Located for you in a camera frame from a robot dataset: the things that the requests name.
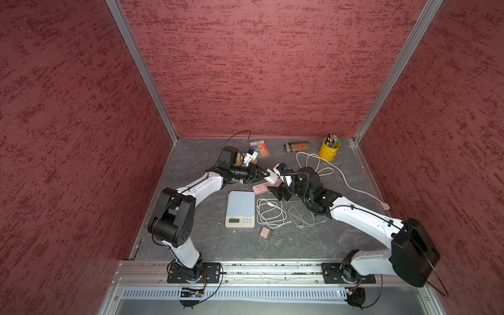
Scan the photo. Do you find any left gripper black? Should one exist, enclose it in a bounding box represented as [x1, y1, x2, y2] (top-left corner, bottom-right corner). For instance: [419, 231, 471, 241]
[230, 162, 270, 183]

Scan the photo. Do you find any white charger adapter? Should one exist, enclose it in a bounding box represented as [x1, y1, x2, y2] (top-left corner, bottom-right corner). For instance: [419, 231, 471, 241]
[265, 169, 279, 185]

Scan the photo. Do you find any pink power strip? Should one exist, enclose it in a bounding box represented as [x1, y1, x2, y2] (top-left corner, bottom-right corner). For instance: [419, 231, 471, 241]
[252, 179, 282, 196]

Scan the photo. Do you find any grey usb cable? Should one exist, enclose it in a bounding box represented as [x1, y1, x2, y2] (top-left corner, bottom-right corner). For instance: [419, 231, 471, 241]
[282, 198, 328, 230]

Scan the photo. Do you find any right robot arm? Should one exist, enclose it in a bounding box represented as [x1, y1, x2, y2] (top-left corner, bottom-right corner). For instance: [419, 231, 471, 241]
[271, 163, 440, 287]

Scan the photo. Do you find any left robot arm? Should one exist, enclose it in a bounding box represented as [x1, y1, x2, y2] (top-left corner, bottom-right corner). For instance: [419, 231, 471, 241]
[148, 164, 270, 281]

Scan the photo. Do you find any beige kitchen scale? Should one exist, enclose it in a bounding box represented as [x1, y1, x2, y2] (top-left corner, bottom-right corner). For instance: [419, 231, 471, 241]
[234, 154, 257, 167]

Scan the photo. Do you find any blue top kitchen scale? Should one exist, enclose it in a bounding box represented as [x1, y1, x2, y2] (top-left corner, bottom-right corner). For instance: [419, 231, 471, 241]
[225, 191, 255, 228]

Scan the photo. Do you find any colourful highlighter pack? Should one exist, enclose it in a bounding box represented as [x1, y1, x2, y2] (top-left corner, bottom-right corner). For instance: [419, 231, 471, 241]
[250, 139, 270, 158]

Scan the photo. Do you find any brown pencil case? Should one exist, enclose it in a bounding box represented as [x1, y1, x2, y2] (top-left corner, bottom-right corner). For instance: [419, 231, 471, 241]
[283, 141, 311, 153]

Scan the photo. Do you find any yellow pen cup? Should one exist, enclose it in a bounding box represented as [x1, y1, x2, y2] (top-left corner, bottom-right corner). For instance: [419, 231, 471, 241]
[318, 134, 341, 161]

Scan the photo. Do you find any pink charger adapter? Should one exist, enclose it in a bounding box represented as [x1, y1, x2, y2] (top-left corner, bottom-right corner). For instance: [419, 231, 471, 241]
[260, 227, 272, 240]

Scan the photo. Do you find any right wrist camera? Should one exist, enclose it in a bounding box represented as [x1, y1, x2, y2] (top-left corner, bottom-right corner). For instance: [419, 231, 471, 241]
[279, 168, 293, 188]

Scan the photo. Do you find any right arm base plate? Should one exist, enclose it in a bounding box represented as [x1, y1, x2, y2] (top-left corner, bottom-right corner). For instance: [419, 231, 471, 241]
[321, 262, 376, 286]

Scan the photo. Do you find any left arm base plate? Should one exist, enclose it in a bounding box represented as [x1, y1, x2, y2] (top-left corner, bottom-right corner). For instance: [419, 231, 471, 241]
[167, 262, 222, 285]

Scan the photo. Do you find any aluminium front rail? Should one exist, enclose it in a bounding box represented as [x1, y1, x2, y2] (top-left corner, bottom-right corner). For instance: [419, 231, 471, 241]
[112, 259, 409, 288]

